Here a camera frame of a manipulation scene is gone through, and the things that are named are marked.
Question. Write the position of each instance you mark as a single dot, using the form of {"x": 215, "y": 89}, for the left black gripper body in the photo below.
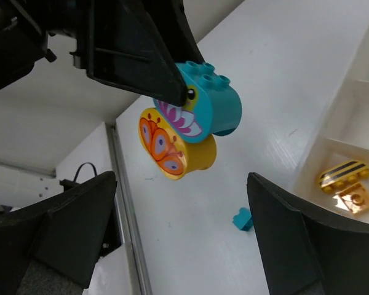
{"x": 25, "y": 28}

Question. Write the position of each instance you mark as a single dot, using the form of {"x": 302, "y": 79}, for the teal rounded bird lego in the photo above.
{"x": 212, "y": 106}

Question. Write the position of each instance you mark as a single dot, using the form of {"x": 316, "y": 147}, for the small teal lego brick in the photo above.
{"x": 243, "y": 220}

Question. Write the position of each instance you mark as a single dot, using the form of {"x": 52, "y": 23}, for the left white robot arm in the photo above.
{"x": 66, "y": 67}

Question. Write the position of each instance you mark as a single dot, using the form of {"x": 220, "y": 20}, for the multicolour lego tower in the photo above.
{"x": 173, "y": 156}

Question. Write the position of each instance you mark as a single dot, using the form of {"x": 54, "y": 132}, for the orange lego brick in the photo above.
{"x": 337, "y": 178}

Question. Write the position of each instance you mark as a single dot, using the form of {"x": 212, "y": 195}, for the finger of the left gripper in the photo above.
{"x": 172, "y": 24}
{"x": 126, "y": 51}

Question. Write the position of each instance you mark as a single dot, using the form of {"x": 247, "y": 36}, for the aluminium rail front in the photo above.
{"x": 126, "y": 217}

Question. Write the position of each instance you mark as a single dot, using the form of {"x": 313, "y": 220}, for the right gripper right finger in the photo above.
{"x": 306, "y": 249}

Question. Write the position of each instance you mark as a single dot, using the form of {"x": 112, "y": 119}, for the white divided container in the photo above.
{"x": 342, "y": 135}

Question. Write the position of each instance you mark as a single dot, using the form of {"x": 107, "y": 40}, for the yellow square lego brick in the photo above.
{"x": 355, "y": 198}

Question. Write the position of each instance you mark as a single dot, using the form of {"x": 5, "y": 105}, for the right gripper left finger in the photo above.
{"x": 52, "y": 246}

